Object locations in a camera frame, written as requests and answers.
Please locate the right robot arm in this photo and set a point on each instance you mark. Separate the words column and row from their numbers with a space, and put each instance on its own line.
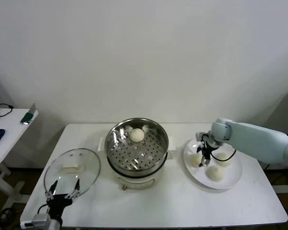
column 254, row 141

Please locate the white round plate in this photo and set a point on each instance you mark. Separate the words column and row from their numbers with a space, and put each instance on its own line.
column 232, row 177

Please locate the white electric cooker base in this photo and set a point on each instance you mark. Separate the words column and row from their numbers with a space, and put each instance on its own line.
column 136, row 183

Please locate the steel steamer basket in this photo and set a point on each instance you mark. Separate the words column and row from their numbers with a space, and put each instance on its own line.
column 136, row 155

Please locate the green handheld device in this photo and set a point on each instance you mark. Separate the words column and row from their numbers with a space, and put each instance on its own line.
column 27, row 117

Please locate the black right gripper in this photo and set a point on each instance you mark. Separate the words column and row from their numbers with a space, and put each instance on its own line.
column 207, row 146

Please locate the white floor power strip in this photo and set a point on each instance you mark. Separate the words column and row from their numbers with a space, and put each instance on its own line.
column 0, row 218

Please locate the white side table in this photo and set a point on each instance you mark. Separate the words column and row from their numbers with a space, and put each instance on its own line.
column 9, row 143

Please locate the white steamed baozi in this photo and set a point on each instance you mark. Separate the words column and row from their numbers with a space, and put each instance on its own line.
column 215, row 173
column 137, row 134
column 224, row 160
column 194, row 161

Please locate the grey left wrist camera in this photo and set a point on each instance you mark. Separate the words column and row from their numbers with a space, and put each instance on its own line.
column 40, row 219

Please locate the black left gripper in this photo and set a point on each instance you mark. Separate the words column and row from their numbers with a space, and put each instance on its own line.
column 59, row 204

